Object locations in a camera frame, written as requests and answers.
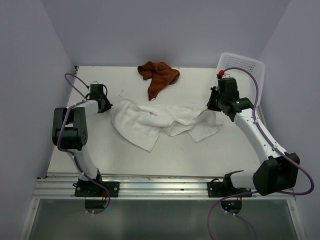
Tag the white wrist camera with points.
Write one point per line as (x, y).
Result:
(94, 83)
(222, 74)

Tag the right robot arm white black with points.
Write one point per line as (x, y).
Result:
(278, 169)

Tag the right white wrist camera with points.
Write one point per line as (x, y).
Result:
(222, 74)

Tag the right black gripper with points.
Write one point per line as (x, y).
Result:
(211, 106)

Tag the white plastic basket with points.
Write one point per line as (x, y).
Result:
(245, 84)

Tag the aluminium mounting rail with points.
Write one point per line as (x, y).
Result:
(131, 187)

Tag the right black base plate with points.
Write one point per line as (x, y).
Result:
(217, 188)

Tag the white towel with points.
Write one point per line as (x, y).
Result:
(142, 124)

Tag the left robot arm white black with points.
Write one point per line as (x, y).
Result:
(70, 132)

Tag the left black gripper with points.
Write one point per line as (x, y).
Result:
(108, 105)

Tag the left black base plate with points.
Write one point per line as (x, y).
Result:
(89, 190)

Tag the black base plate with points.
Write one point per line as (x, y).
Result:
(89, 190)
(217, 188)

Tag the brown towel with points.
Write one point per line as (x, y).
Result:
(161, 75)

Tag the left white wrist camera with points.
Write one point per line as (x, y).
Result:
(94, 83)

